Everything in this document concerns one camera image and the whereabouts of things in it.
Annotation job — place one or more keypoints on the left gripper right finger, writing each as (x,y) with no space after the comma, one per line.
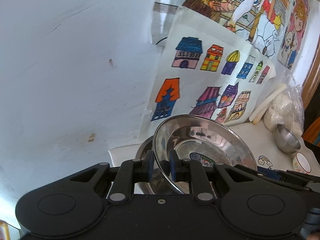
(193,172)

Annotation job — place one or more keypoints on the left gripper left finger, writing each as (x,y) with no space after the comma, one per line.
(124,179)

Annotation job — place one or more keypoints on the large steel plate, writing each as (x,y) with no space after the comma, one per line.
(197,138)

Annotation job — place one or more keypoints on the floral ceramic bowl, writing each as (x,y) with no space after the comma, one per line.
(300,163)

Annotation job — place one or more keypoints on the deep steel bowl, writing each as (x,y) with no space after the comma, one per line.
(285,140)

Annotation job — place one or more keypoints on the white printed table cloth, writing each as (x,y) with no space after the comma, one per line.
(257,137)

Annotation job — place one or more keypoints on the beige rolled stick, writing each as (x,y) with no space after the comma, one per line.
(257,119)

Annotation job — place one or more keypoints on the plastic bag of buns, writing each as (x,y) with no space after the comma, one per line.
(287,107)

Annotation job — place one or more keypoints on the houses drawing paper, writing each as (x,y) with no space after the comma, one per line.
(208,71)

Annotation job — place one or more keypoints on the white rolled stick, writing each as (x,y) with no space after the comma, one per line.
(266,102)

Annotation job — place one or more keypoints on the girl with fan drawing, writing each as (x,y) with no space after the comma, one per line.
(260,22)

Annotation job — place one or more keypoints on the girl with teddy drawing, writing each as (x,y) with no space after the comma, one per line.
(294,33)

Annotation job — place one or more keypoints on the brown wooden door frame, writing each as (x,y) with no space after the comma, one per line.
(312,81)

